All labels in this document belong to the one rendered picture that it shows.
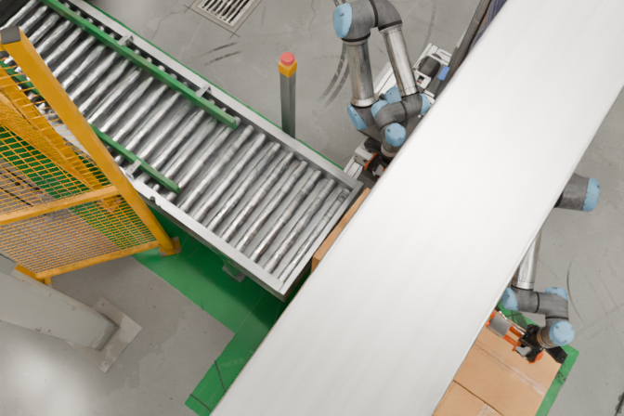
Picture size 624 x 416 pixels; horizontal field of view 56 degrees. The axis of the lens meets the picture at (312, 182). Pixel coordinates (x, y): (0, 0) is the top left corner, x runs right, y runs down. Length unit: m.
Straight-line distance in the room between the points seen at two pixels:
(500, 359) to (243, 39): 2.58
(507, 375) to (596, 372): 0.88
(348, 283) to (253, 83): 3.64
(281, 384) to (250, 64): 3.75
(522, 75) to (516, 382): 2.66
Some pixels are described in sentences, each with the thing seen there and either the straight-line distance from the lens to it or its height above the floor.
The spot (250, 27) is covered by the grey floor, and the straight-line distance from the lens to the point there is 4.21.
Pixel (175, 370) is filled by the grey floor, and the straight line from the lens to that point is 3.46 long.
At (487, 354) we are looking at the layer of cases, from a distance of 3.00.
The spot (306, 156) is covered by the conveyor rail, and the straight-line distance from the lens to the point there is 3.06.
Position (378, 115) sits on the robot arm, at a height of 1.40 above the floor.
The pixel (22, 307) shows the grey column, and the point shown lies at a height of 1.13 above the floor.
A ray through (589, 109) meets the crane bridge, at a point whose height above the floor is 3.05.
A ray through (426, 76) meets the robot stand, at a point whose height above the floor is 0.99.
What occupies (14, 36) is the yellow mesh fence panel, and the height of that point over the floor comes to 2.10.
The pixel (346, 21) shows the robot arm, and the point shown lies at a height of 1.60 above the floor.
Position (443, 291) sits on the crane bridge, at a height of 3.05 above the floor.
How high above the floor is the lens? 3.39
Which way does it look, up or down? 69 degrees down
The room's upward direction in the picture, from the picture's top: 5 degrees clockwise
